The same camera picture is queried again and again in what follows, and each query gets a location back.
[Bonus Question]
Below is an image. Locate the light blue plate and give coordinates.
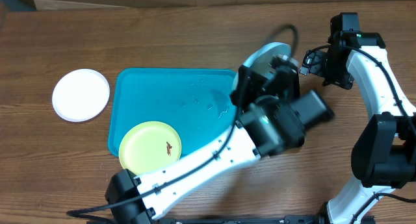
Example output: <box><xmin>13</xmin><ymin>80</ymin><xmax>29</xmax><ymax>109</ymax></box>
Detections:
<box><xmin>230</xmin><ymin>42</ymin><xmax>298</xmax><ymax>98</ymax></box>

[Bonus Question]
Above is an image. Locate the yellow plate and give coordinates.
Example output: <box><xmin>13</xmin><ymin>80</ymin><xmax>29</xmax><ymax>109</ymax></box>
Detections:
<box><xmin>118</xmin><ymin>121</ymin><xmax>182</xmax><ymax>175</ymax></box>

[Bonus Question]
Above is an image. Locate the pink plate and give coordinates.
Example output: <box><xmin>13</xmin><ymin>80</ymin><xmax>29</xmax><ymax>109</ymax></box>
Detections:
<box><xmin>51</xmin><ymin>69</ymin><xmax>111</xmax><ymax>123</ymax></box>

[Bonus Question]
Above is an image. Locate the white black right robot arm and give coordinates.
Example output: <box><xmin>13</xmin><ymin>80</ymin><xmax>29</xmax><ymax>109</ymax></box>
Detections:
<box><xmin>301</xmin><ymin>31</ymin><xmax>415</xmax><ymax>224</ymax></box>

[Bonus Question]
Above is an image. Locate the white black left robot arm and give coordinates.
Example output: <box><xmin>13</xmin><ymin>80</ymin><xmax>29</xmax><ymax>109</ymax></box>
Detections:
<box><xmin>105</xmin><ymin>55</ymin><xmax>311</xmax><ymax>223</ymax></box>

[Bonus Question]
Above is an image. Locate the teal plastic tray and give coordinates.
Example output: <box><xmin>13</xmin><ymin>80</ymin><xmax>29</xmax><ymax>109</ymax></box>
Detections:
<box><xmin>108</xmin><ymin>68</ymin><xmax>236</xmax><ymax>156</ymax></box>

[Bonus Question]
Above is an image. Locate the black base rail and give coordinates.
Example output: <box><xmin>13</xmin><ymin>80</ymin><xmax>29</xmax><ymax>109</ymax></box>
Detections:
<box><xmin>86</xmin><ymin>214</ymin><xmax>326</xmax><ymax>224</ymax></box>

